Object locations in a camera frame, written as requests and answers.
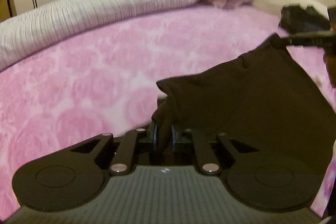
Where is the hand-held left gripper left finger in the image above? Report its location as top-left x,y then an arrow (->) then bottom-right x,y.
70,120 -> 158,176

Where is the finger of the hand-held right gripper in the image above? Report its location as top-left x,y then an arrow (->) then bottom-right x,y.
273,30 -> 336,48

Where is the dark brown shirt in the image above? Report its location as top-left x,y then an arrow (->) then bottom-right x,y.
151,33 -> 336,182

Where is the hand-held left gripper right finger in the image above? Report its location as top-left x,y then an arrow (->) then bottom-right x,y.
171,126 -> 259,176

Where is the white striped duvet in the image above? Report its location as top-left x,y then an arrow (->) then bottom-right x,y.
0,0 -> 241,71

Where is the pink floral blanket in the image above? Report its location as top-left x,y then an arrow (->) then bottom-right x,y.
0,5 -> 336,214

